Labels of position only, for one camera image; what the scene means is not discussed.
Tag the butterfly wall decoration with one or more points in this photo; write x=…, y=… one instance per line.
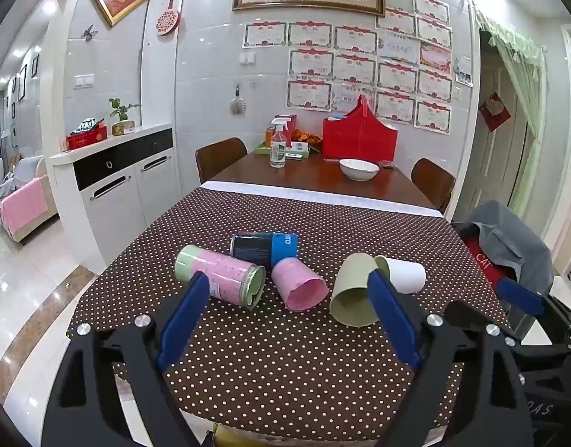
x=89, y=32

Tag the wall of award certificates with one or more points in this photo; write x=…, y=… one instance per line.
x=355, y=65

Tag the red door ornament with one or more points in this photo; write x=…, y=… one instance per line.
x=495, y=111

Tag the clear spray bottle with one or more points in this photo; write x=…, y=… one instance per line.
x=278, y=151

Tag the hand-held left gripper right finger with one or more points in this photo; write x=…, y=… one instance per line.
x=394, y=321

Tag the white sideboard cabinet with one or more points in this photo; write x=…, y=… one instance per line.
x=117, y=195

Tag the green flat box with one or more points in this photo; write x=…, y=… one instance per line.
x=263, y=150

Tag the wooden dining table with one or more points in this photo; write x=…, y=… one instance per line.
x=313, y=179

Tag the white door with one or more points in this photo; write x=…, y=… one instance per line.
x=490, y=167

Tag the pink cup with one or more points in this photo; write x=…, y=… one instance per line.
x=297, y=286

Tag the red gift bag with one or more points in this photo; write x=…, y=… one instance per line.
x=360, y=137

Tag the white cup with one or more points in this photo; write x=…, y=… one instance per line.
x=406, y=275

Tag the white double wall switch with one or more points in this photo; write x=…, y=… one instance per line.
x=83, y=81

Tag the red round wall ornament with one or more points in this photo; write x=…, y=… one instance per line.
x=167, y=21

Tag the pink and green can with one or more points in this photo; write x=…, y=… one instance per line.
x=220, y=272

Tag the green cup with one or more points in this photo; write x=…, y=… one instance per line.
x=350, y=291

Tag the brown polka dot tablecloth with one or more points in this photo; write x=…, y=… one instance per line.
x=276, y=382

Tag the dark blue can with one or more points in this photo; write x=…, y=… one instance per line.
x=255, y=249

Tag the beige sofa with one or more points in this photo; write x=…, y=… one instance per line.
x=20, y=170

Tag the white bowl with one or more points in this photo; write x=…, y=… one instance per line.
x=359, y=170

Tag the grey jacket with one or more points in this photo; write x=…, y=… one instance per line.
x=513, y=237

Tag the green door curtain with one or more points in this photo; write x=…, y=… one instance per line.
x=527, y=84

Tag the red and white box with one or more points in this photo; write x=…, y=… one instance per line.
x=292, y=123

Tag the hanging brush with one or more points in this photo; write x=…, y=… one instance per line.
x=238, y=105

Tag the pink blanket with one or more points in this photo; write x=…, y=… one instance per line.
x=24, y=207

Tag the red tin box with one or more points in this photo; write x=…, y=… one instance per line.
x=85, y=139

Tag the potted green plant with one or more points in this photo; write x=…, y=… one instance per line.
x=122, y=116

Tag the brown chair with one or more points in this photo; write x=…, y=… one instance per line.
x=432, y=181
x=220, y=158

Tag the small wall photos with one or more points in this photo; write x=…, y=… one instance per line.
x=463, y=77

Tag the red cloth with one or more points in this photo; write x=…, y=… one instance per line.
x=485, y=258

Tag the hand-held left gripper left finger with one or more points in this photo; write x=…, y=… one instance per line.
x=183, y=321

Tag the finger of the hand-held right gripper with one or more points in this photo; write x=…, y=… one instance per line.
x=464, y=313
x=518, y=295

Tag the plate of oranges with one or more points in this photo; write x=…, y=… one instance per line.
x=307, y=138

